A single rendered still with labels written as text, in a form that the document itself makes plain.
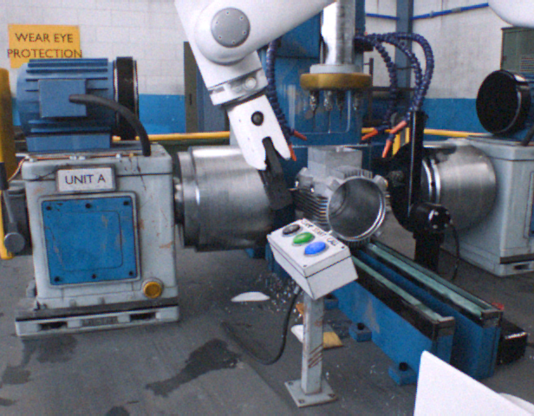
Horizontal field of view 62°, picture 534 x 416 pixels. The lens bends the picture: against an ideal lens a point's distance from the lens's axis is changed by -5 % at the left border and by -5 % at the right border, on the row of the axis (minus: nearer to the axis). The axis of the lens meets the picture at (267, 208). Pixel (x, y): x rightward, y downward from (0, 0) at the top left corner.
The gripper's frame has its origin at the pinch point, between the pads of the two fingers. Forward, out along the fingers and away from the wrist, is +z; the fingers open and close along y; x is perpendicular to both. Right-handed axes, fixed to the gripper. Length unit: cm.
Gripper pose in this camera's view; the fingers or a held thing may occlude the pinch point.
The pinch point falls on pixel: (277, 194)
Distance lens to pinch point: 72.0
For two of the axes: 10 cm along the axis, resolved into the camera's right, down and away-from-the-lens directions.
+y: -2.8, -2.1, 9.4
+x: -9.0, 4.0, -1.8
